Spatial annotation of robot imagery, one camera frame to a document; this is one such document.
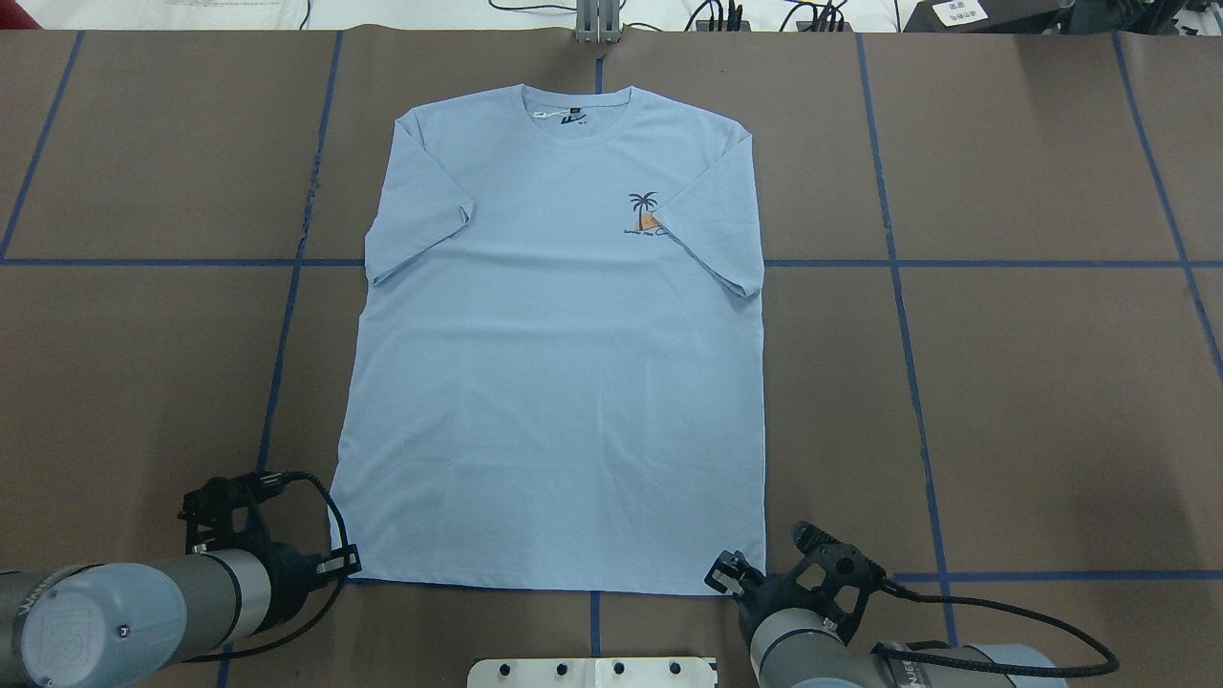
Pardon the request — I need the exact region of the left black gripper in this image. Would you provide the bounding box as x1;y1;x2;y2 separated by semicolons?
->
259;543;362;627

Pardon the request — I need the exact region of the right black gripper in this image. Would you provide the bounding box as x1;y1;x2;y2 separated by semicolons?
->
704;551;794;627

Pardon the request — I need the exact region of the light blue t-shirt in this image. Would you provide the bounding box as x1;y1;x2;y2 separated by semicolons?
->
331;84;767;595

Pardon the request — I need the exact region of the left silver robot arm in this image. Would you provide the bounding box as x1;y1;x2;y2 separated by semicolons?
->
1;544;361;687

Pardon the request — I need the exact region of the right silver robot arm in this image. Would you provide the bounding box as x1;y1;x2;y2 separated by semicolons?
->
706;544;1066;687

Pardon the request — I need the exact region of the black box with label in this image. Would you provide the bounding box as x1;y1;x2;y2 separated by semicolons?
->
901;1;1075;34

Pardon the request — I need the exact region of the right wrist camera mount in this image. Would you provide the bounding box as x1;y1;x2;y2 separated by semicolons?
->
783;521;887;644

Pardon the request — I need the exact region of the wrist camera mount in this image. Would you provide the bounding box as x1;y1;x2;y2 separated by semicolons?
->
783;521;887;644
179;470;287;556

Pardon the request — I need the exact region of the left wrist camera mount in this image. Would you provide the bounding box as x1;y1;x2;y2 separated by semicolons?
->
179;470;287;556

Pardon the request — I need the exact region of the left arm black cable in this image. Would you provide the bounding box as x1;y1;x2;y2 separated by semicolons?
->
186;468;350;665

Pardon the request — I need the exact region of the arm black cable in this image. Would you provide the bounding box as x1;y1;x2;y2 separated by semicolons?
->
879;578;1121;679
186;468;350;665

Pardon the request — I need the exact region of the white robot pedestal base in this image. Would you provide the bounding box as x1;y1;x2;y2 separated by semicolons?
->
466;656;719;687

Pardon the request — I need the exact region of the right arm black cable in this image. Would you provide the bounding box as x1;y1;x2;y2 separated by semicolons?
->
879;578;1121;679

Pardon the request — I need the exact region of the aluminium frame post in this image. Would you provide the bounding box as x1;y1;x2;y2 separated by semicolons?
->
574;0;623;44

